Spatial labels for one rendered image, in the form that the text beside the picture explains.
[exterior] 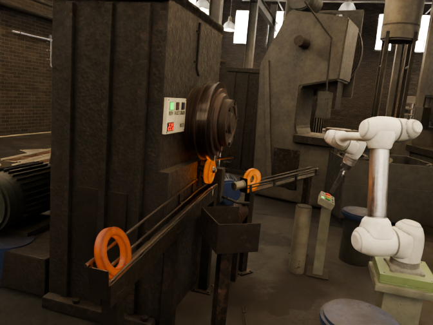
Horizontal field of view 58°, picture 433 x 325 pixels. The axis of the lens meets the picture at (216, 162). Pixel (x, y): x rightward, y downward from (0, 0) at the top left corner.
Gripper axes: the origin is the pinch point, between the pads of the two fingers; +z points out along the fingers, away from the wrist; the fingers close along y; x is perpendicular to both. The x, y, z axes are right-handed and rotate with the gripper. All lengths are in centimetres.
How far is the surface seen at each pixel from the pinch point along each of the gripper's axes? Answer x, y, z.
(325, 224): 7.7, -2.3, 27.5
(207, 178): -73, 68, 17
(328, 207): 3.0, 4.6, 13.5
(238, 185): -59, 29, 23
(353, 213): 27.0, -36.9, 17.7
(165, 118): -97, 108, -12
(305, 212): -9.0, 2.4, 24.9
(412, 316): 62, 66, 31
